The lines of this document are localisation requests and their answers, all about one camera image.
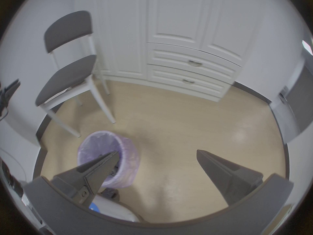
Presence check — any grey curtain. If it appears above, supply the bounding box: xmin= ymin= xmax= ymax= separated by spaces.
xmin=285 ymin=65 xmax=313 ymax=134

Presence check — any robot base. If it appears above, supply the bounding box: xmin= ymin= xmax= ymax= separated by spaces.
xmin=0 ymin=146 xmax=147 ymax=229

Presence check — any white trash bin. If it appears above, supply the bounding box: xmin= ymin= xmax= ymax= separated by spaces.
xmin=78 ymin=131 xmax=140 ymax=188

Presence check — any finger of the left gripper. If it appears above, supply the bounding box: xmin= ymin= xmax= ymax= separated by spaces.
xmin=4 ymin=79 xmax=21 ymax=98

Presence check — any purple plastic bag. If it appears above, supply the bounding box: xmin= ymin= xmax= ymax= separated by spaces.
xmin=78 ymin=130 xmax=140 ymax=188

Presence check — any ceiling light panel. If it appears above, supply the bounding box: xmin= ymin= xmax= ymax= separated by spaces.
xmin=302 ymin=40 xmax=313 ymax=56

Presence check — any white chair grey seat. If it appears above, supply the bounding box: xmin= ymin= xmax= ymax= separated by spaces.
xmin=35 ymin=11 xmax=116 ymax=138

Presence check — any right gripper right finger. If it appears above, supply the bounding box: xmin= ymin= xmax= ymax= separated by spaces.
xmin=196 ymin=149 xmax=264 ymax=207

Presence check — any white wardrobe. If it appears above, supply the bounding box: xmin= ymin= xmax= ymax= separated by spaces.
xmin=73 ymin=0 xmax=266 ymax=102

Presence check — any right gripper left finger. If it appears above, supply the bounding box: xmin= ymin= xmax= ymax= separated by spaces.
xmin=52 ymin=151 xmax=120 ymax=209

